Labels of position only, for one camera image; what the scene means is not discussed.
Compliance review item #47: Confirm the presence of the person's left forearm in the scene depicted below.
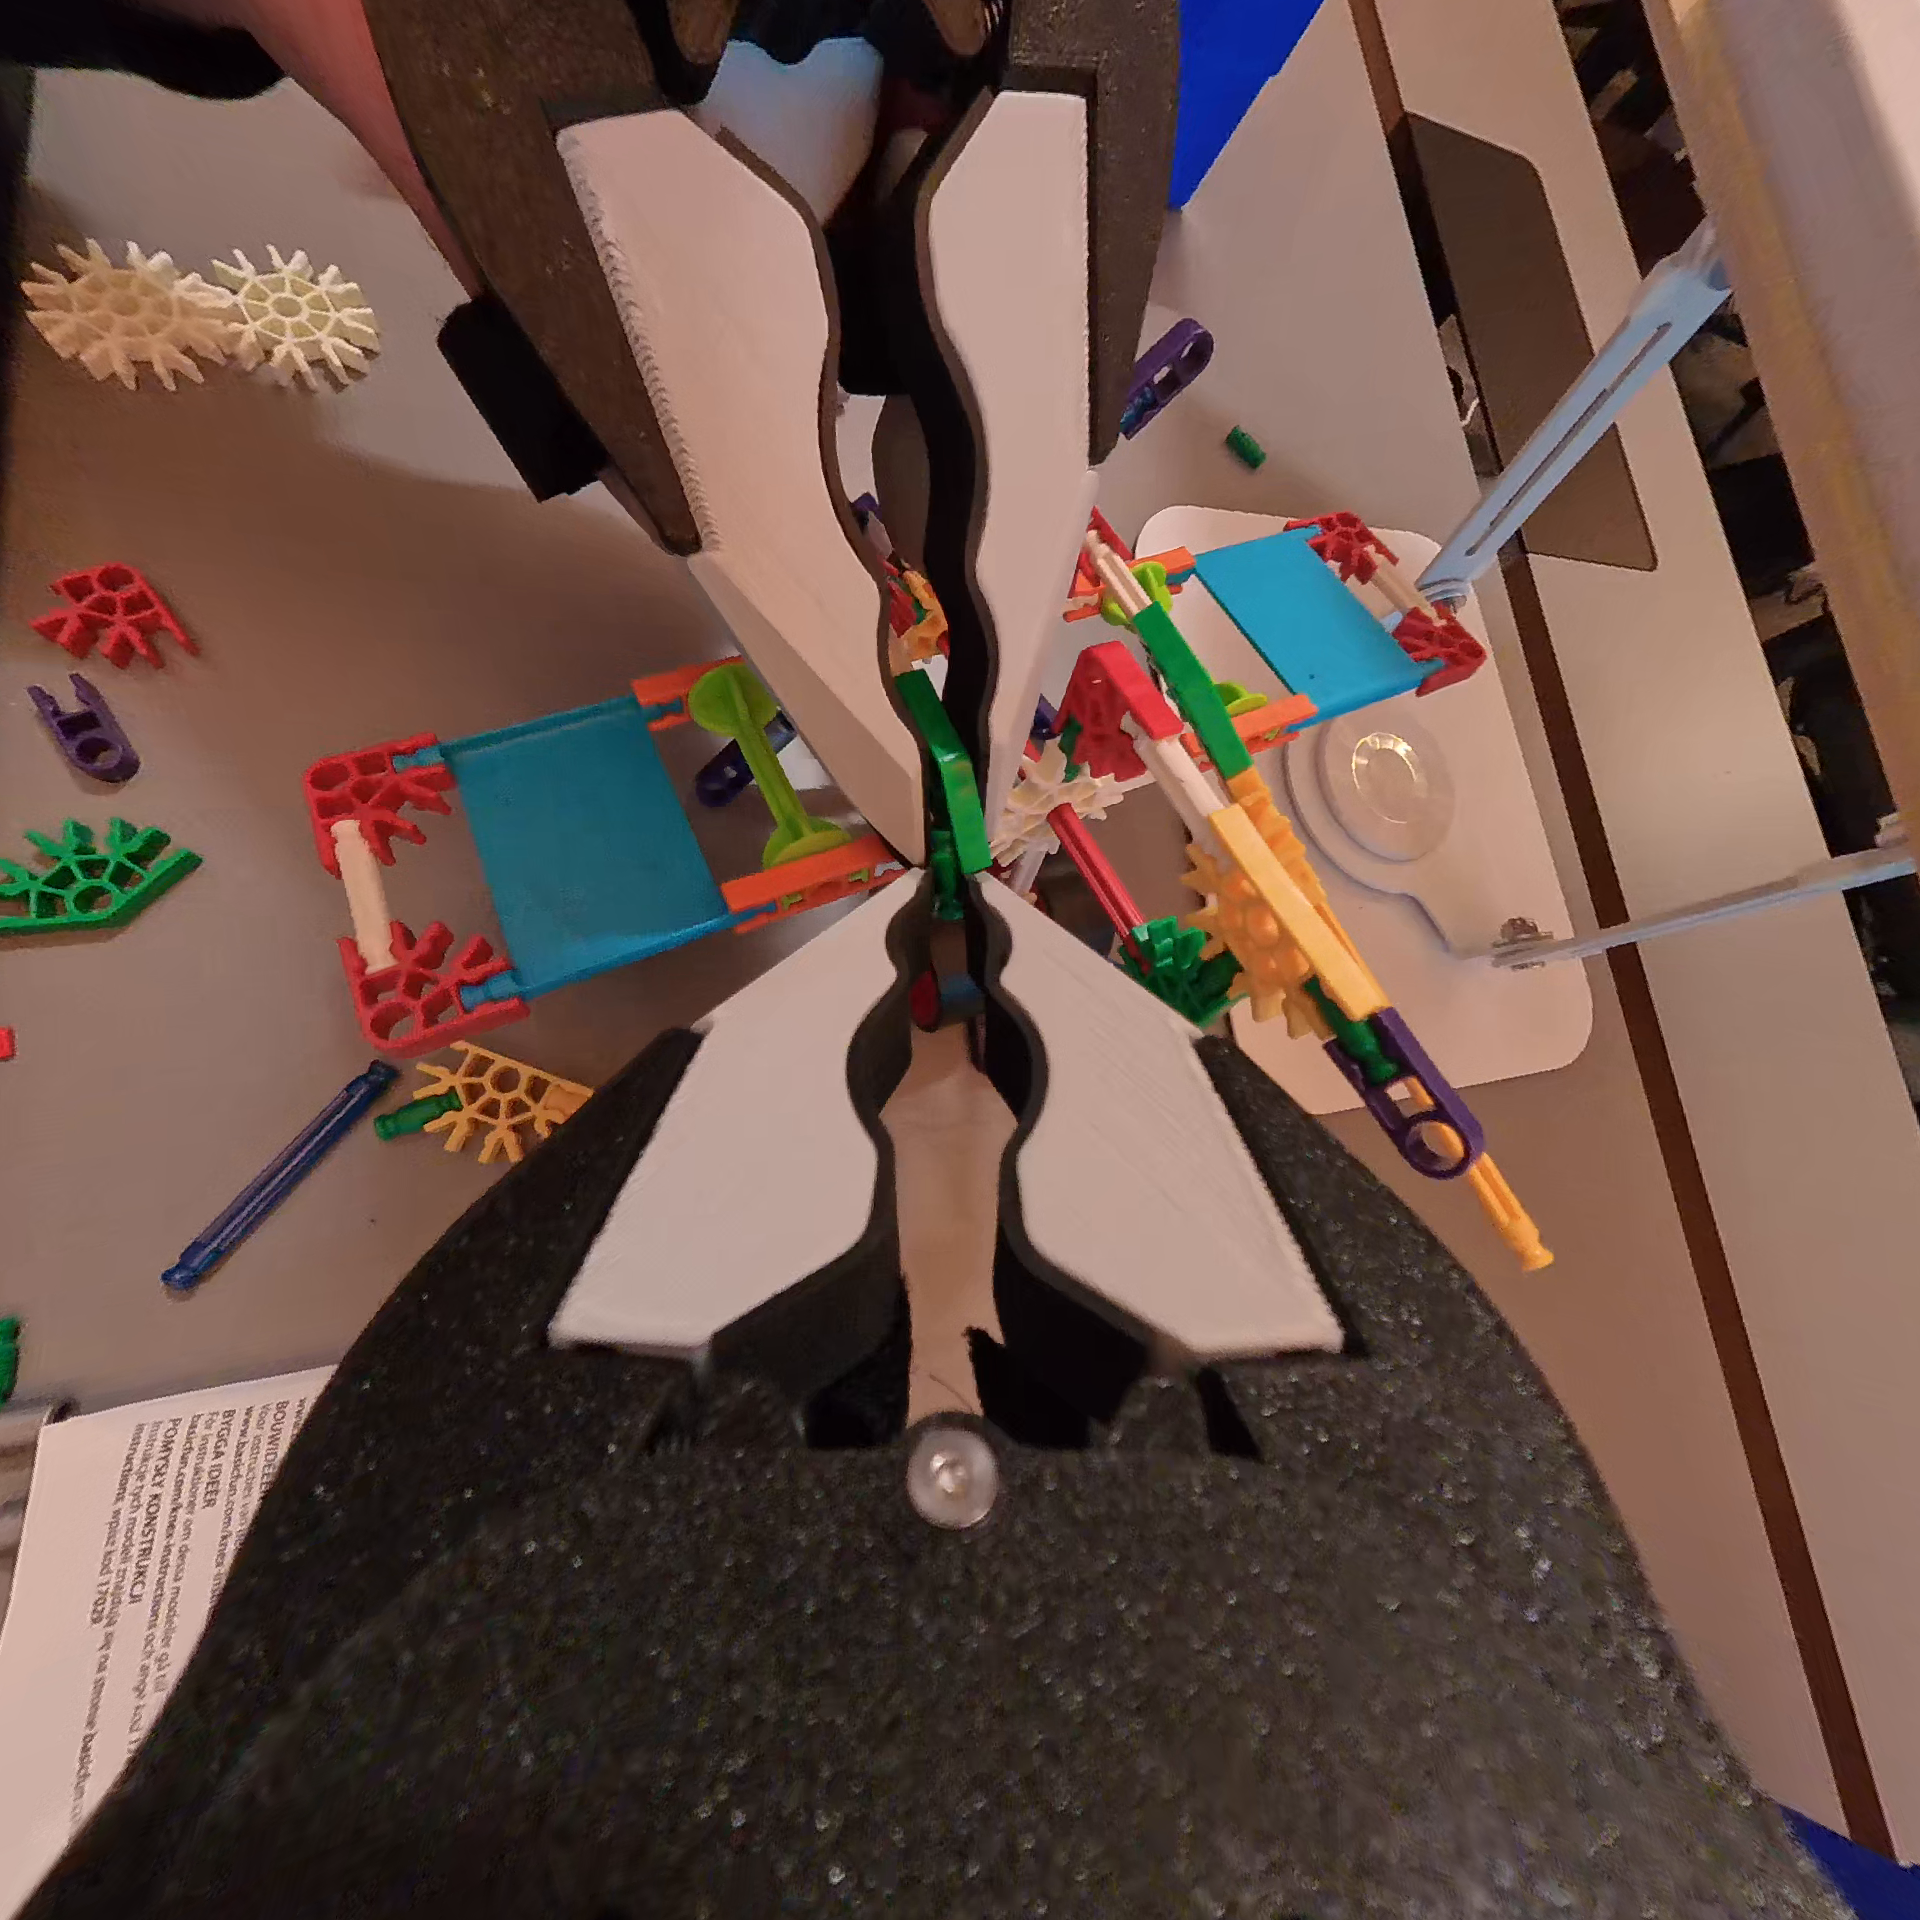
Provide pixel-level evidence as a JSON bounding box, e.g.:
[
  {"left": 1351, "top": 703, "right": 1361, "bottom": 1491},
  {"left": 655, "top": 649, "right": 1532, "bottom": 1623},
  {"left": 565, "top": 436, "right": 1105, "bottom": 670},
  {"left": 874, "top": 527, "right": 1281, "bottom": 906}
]
[{"left": 0, "top": 0, "right": 286, "bottom": 103}]

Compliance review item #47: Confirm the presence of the green fan connector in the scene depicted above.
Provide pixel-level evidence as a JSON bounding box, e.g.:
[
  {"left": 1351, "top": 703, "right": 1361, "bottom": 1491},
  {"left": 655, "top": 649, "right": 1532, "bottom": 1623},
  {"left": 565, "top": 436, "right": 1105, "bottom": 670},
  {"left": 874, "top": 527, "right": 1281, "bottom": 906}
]
[
  {"left": 891, "top": 666, "right": 991, "bottom": 881},
  {"left": 0, "top": 817, "right": 201, "bottom": 941}
]

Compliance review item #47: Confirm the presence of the purple clip connector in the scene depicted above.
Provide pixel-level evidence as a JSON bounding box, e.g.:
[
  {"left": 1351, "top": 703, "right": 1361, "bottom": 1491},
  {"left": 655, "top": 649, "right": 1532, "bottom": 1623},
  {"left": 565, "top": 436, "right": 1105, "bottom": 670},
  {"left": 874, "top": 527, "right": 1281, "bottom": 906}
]
[{"left": 25, "top": 676, "right": 139, "bottom": 786}]

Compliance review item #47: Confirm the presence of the colourful toy rod airplane model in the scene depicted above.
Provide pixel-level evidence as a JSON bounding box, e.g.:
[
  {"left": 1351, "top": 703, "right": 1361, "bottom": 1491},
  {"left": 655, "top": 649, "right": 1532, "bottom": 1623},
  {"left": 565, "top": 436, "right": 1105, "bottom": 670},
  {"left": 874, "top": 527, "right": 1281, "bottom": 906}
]
[{"left": 302, "top": 313, "right": 1498, "bottom": 1186}]

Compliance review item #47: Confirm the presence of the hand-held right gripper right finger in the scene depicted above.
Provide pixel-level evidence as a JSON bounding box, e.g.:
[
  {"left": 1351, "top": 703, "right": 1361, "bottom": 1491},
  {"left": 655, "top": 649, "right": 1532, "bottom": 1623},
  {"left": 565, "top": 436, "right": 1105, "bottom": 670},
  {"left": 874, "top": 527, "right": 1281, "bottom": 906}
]
[{"left": 966, "top": 870, "right": 1345, "bottom": 1361}]

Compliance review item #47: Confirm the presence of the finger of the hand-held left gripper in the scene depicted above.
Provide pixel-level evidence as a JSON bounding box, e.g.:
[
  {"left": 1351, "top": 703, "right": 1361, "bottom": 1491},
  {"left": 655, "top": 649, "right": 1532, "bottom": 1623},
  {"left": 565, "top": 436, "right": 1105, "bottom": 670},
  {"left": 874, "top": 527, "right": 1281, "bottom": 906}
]
[
  {"left": 911, "top": 89, "right": 1104, "bottom": 849},
  {"left": 554, "top": 110, "right": 928, "bottom": 870}
]

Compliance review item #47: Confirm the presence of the person's left hand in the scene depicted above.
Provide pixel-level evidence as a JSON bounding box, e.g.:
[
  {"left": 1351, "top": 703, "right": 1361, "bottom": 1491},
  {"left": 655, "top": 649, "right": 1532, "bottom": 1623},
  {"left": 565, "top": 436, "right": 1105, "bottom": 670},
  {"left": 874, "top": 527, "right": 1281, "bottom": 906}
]
[{"left": 265, "top": 0, "right": 474, "bottom": 293}]

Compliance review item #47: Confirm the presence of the yellow rod with yellow connector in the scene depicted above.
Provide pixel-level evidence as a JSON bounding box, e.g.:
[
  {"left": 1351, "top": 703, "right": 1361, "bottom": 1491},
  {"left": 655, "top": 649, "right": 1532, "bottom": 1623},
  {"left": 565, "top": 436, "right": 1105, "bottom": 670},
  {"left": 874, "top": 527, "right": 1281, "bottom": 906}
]
[{"left": 374, "top": 1041, "right": 595, "bottom": 1169}]

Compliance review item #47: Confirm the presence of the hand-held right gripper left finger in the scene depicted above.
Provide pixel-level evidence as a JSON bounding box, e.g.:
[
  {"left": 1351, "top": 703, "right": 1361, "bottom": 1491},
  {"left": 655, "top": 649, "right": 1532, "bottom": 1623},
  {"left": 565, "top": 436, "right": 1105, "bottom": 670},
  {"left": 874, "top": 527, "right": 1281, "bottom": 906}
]
[{"left": 544, "top": 870, "right": 922, "bottom": 1356}]

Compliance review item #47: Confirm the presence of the black table inset panel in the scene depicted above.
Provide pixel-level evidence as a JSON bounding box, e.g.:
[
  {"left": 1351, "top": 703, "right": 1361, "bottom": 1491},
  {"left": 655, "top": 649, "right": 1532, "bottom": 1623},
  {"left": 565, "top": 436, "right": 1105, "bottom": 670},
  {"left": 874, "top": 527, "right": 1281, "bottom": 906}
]
[{"left": 1386, "top": 113, "right": 1661, "bottom": 573}]

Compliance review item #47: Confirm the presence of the white snowflake connector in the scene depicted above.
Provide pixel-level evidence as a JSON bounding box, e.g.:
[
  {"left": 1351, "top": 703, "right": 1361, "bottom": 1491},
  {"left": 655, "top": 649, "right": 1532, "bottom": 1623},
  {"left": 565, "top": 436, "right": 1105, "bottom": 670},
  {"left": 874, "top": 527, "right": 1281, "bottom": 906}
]
[
  {"left": 24, "top": 241, "right": 226, "bottom": 394},
  {"left": 209, "top": 244, "right": 379, "bottom": 393}
]

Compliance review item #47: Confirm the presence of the dark blue rod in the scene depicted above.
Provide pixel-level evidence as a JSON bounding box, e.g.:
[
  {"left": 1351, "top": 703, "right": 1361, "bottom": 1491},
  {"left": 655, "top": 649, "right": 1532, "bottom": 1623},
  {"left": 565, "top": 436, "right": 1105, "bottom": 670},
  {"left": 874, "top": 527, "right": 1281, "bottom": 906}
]
[{"left": 162, "top": 1060, "right": 401, "bottom": 1293}]

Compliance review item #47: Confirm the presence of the white instruction booklet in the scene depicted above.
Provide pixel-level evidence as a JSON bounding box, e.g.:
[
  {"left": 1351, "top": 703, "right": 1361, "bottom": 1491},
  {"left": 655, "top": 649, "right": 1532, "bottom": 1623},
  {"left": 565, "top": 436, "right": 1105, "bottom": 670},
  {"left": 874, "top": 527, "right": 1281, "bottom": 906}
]
[{"left": 0, "top": 1367, "right": 341, "bottom": 1711}]

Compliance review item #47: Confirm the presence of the red fan connector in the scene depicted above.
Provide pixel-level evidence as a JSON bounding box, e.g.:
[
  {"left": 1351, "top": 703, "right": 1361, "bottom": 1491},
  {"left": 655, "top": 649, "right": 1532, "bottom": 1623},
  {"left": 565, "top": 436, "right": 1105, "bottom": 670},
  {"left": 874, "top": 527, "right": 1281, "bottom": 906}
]
[{"left": 28, "top": 564, "right": 201, "bottom": 670}]

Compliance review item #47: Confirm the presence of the blue bin with square tag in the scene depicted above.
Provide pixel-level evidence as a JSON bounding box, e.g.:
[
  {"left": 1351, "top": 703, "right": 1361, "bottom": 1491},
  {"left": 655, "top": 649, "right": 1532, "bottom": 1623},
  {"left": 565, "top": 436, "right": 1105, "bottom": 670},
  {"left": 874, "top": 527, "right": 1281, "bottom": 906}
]
[{"left": 1168, "top": 0, "right": 1329, "bottom": 209}]

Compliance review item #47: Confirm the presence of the blue plastic bin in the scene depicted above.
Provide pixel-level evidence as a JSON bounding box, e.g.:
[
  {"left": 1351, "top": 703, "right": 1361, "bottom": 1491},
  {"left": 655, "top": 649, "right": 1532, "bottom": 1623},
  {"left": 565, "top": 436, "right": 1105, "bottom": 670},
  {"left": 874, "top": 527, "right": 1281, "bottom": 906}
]
[{"left": 1776, "top": 1800, "right": 1920, "bottom": 1920}]

